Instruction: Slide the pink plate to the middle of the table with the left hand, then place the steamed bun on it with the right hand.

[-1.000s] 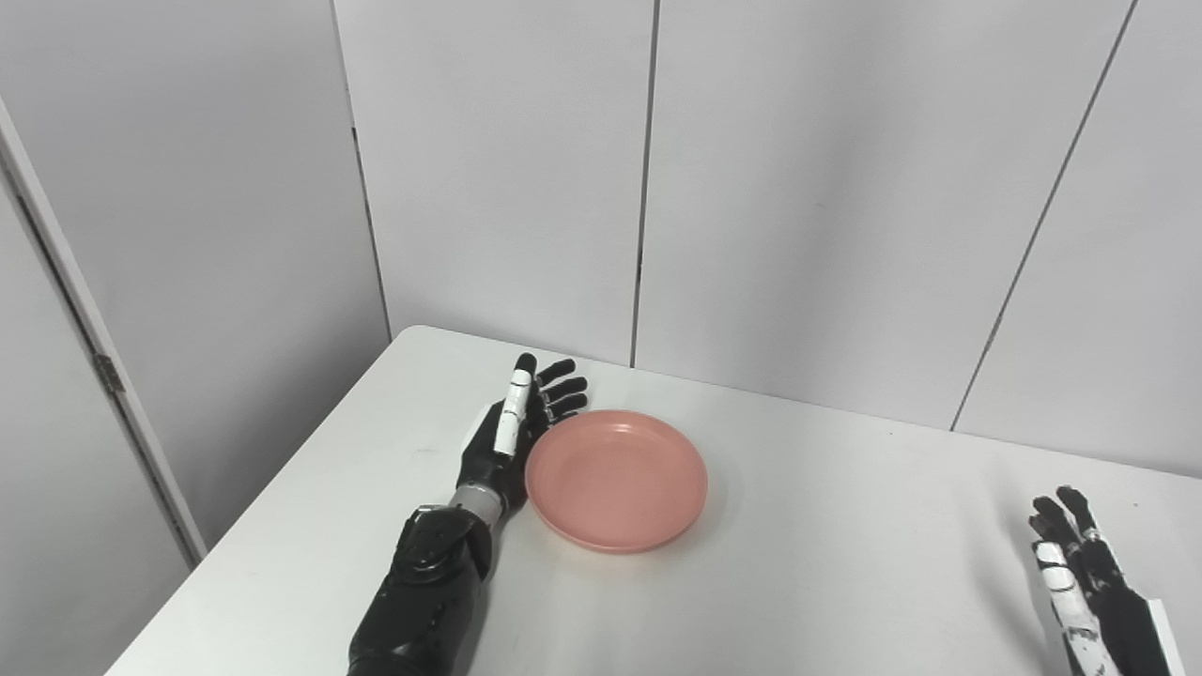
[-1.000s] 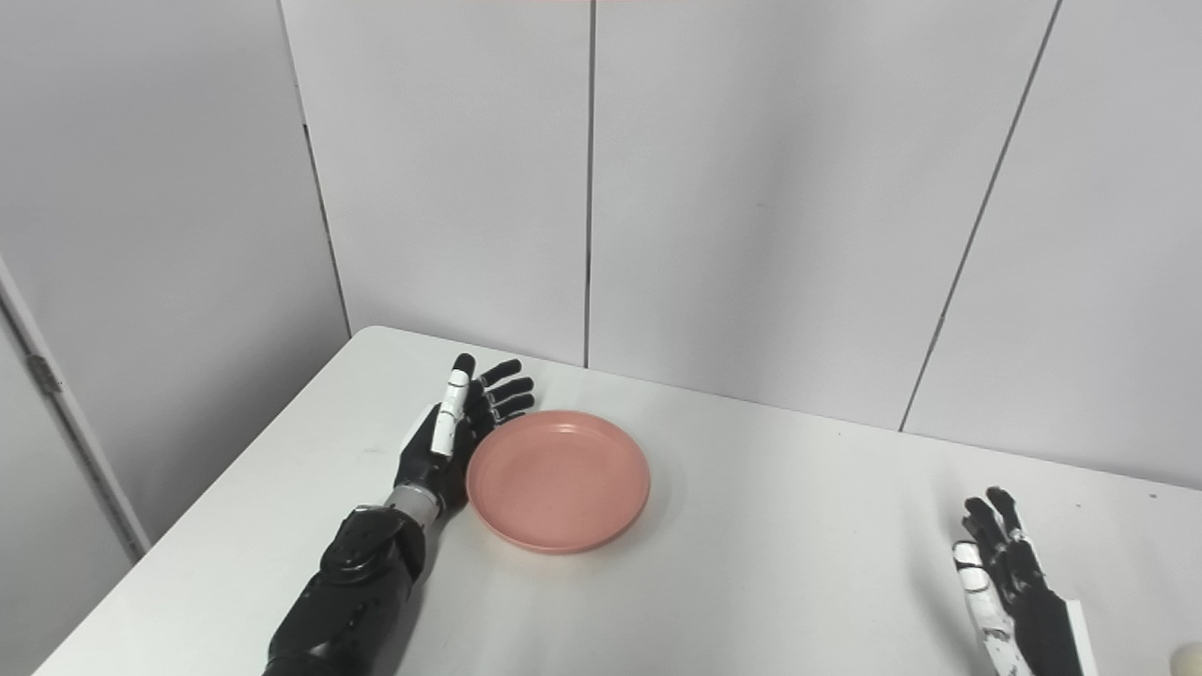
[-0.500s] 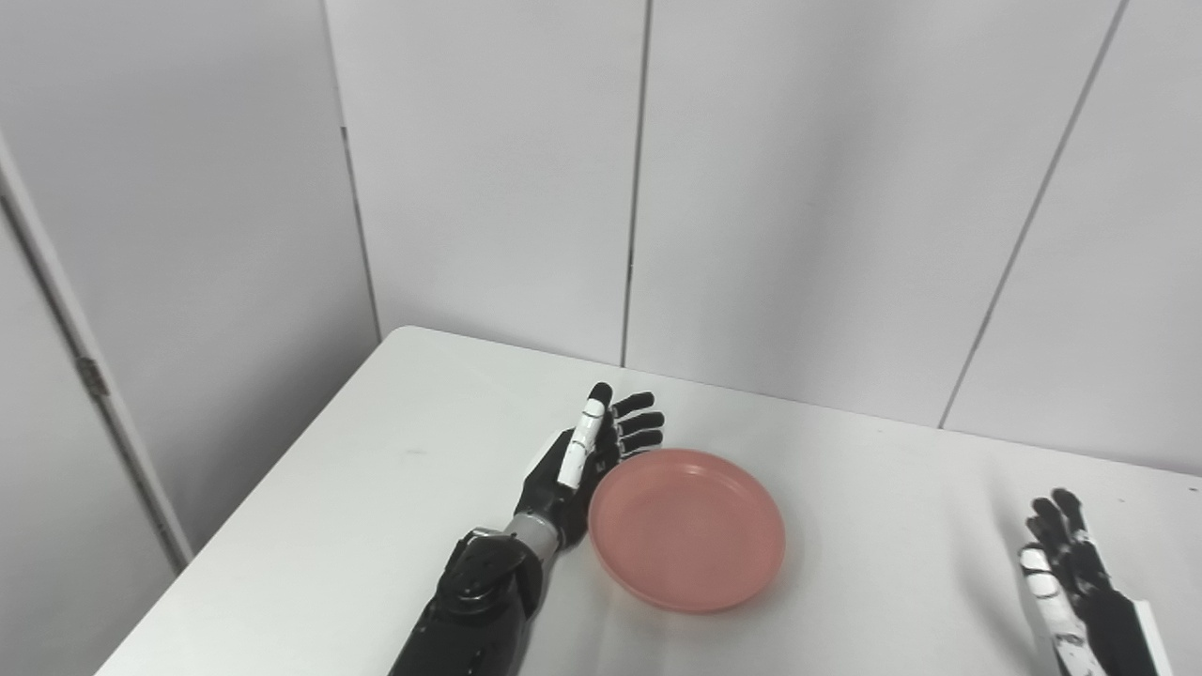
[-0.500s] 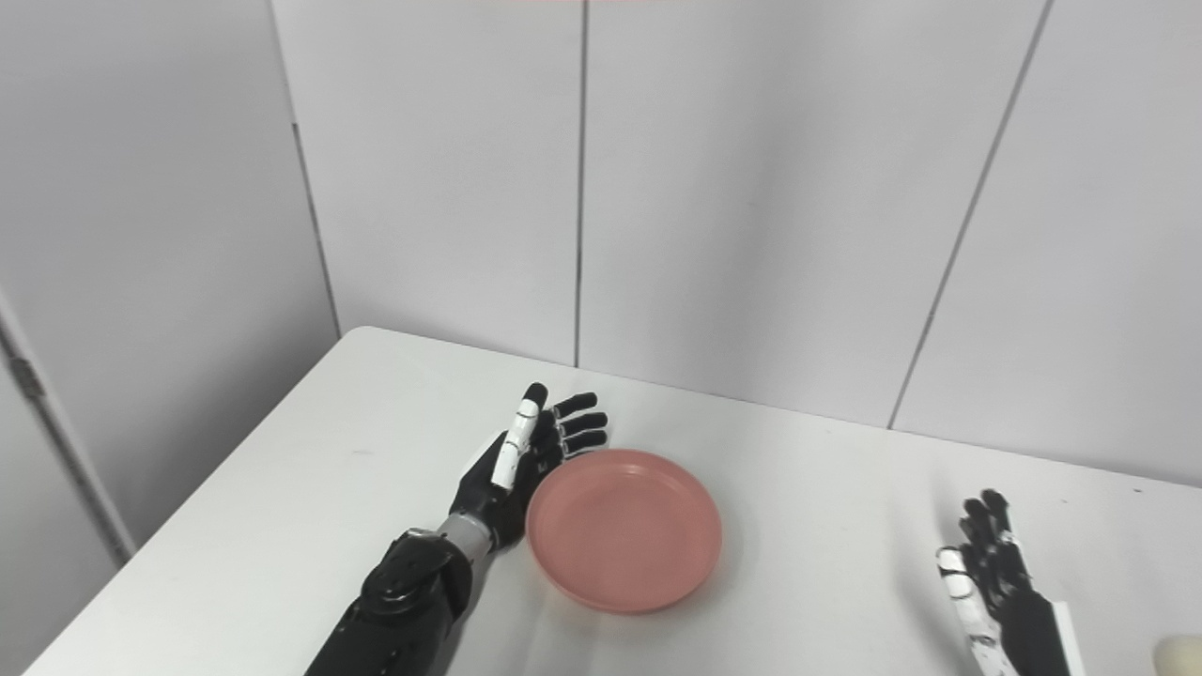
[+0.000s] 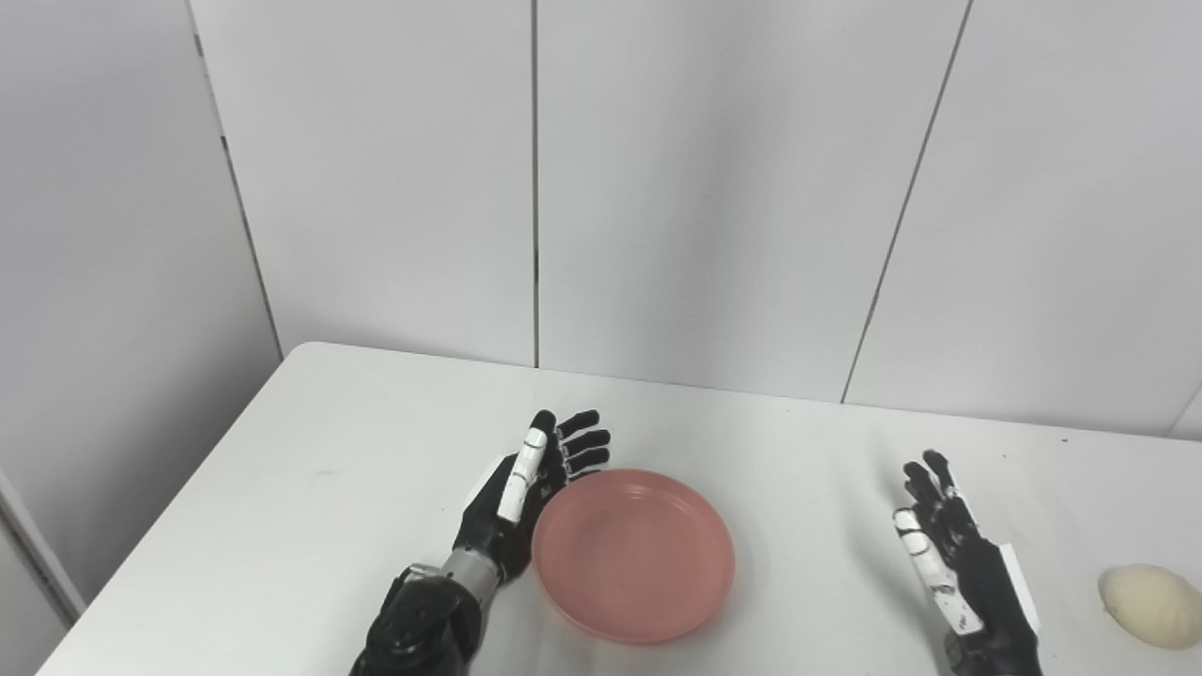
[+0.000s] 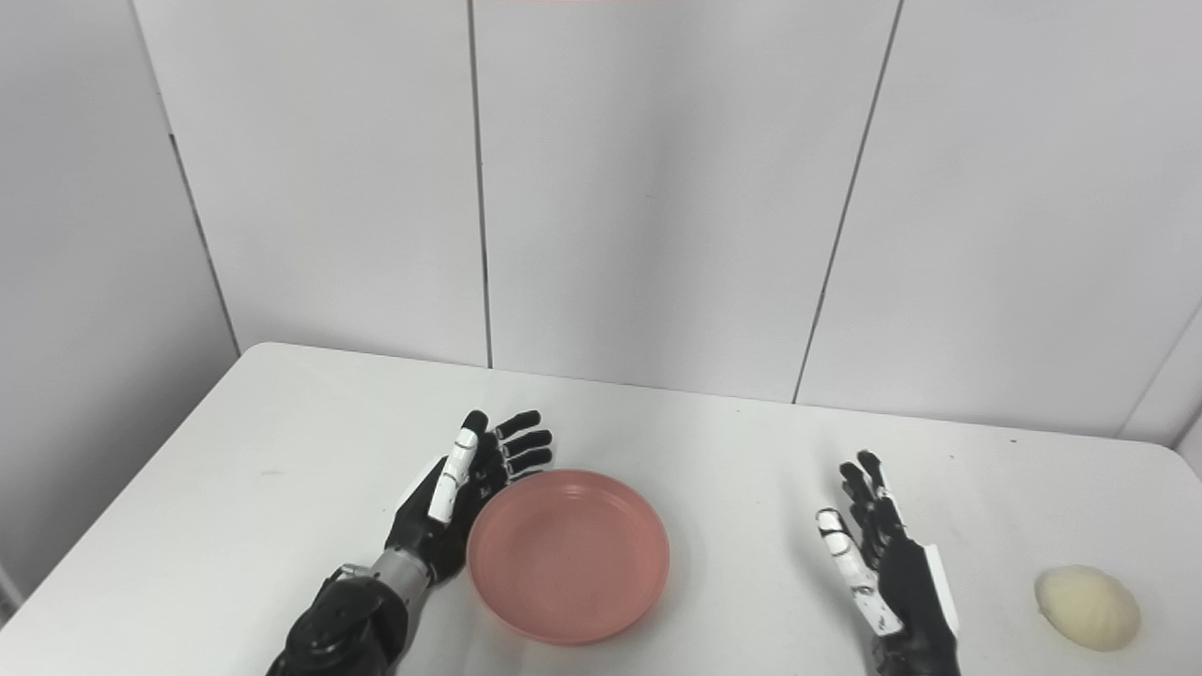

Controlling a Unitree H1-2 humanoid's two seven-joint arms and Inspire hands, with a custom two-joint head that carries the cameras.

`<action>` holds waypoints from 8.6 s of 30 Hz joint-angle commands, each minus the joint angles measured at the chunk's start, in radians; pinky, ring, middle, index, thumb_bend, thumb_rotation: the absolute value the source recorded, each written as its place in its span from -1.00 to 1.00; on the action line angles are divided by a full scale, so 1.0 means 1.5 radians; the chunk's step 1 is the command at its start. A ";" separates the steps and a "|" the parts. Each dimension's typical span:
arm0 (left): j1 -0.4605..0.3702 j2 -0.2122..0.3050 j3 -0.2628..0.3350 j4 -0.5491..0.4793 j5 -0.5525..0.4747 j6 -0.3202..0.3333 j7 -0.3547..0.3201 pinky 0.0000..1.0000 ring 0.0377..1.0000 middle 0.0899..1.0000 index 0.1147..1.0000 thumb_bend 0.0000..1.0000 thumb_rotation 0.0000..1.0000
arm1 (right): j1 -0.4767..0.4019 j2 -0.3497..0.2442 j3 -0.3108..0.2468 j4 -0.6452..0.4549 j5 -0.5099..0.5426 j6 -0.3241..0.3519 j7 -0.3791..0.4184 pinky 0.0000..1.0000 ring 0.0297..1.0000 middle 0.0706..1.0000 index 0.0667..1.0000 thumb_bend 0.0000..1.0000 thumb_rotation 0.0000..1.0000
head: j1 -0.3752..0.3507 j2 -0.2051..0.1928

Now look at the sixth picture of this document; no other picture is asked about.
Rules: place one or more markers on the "cream steamed bun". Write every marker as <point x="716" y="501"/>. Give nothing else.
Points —
<point x="1087" y="606"/>

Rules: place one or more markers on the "pink round plate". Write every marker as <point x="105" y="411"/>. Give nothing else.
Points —
<point x="568" y="556"/>

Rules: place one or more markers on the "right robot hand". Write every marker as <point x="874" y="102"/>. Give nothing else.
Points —
<point x="887" y="573"/>

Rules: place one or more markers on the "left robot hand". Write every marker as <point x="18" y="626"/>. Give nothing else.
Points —
<point x="465" y="493"/>

